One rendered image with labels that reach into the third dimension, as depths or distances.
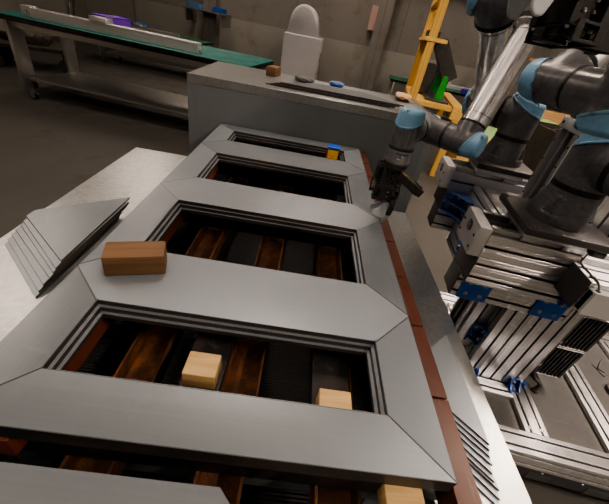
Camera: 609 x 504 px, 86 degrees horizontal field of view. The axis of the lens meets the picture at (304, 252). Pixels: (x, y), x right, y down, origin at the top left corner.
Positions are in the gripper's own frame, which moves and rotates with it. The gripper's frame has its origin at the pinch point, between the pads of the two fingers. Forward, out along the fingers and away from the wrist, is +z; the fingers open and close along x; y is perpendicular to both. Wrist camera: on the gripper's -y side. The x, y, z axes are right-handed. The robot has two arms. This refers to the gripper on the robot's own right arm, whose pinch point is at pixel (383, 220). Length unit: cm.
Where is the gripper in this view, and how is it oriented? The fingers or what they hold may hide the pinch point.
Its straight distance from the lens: 114.9
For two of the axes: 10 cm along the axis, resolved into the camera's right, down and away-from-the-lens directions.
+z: -1.5, 8.1, 5.7
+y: -9.9, -1.5, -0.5
